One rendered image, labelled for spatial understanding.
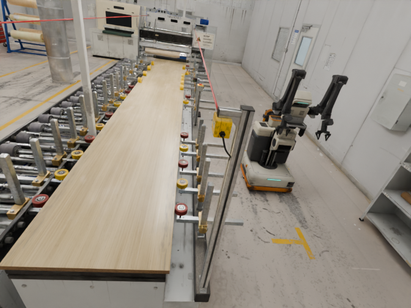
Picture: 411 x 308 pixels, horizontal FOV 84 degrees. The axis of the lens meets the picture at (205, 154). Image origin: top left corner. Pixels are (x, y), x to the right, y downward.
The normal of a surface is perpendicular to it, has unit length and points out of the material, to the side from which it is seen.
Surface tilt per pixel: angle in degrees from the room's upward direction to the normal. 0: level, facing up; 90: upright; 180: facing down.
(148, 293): 90
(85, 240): 0
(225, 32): 90
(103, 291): 90
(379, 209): 90
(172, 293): 0
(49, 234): 0
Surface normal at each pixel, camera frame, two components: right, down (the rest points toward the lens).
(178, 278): 0.15, -0.84
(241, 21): 0.06, 0.53
